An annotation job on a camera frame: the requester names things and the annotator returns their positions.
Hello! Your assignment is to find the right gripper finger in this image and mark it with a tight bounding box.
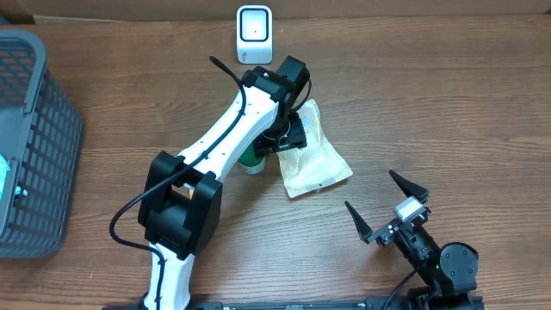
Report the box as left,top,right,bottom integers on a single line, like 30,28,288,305
344,201,373,243
388,170,430,204

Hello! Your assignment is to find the beige paper pouch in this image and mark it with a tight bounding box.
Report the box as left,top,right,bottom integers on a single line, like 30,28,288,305
277,99,353,198

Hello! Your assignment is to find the green lid jar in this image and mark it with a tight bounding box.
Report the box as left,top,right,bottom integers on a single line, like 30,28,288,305
238,144,266,175

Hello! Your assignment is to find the teal wipes pack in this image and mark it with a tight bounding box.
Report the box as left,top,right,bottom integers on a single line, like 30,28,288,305
0,155,10,199

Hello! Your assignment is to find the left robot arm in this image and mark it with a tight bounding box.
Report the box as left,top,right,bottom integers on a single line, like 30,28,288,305
138,56,312,309

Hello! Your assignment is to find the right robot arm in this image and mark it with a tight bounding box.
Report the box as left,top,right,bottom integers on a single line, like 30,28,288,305
344,170,485,309

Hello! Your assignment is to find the white barcode scanner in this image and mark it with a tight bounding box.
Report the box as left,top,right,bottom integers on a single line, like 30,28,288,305
236,4,273,65

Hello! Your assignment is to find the grey plastic mesh basket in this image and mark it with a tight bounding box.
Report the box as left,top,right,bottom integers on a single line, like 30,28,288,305
1,29,84,258

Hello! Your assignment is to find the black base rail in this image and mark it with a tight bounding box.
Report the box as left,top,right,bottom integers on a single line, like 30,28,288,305
103,297,486,310

